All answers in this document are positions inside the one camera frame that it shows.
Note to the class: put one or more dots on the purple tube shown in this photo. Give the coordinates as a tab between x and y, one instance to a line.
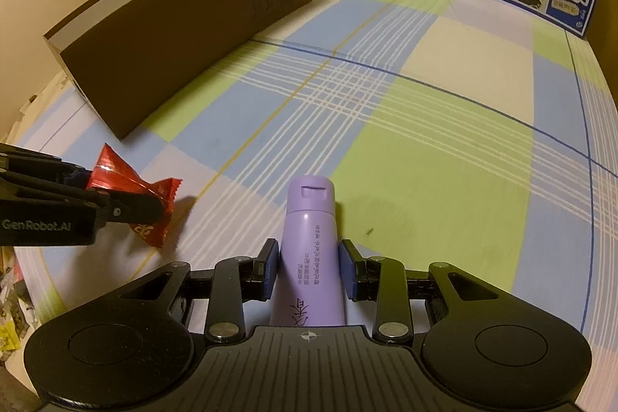
309	248

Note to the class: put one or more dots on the pile of printed packets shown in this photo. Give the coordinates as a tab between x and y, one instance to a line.
12	310

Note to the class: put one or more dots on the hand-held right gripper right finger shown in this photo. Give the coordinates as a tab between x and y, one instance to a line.
346	269

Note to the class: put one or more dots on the brown shoe box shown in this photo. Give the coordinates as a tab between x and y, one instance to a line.
183	30

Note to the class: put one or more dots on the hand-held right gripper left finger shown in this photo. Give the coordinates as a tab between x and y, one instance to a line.
271	269

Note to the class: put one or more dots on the plaid tablecloth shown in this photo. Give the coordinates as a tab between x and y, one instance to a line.
434	127

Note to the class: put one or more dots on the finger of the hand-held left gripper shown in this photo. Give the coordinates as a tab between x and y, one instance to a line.
130	209
48	166

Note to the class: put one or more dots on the red candy packet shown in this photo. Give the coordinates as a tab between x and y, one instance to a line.
120	175

